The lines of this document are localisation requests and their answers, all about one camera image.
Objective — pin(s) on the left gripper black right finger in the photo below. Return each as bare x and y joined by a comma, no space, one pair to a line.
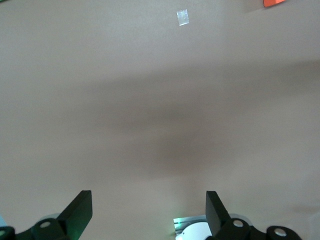
220,225

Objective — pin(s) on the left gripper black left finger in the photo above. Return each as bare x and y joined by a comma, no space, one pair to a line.
75,220

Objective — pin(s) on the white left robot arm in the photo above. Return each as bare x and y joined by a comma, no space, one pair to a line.
195,231

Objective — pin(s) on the brown paper table cover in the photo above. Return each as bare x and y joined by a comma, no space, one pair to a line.
160,75

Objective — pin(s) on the clear tape patch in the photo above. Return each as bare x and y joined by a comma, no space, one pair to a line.
182,17

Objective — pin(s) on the orange wooden block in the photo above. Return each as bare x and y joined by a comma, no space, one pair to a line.
273,2

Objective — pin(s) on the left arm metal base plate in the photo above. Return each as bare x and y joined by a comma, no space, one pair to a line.
185,220

